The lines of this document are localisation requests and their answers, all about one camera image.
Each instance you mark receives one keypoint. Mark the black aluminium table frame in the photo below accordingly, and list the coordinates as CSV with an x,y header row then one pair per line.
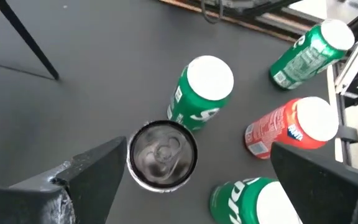
x,y
272,23

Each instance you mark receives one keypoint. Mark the white Celsius can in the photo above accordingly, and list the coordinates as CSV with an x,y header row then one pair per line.
x,y
163,155

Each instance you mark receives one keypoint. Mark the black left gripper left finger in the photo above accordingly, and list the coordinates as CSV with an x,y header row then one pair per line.
x,y
89,186

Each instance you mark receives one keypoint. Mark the red Fanta can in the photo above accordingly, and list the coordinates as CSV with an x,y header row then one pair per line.
x,y
272,127

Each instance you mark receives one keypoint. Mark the green Sprite can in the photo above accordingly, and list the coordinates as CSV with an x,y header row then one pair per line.
x,y
194,105
303,62
238,202

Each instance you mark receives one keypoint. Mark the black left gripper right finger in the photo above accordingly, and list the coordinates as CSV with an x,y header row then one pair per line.
x,y
322,193

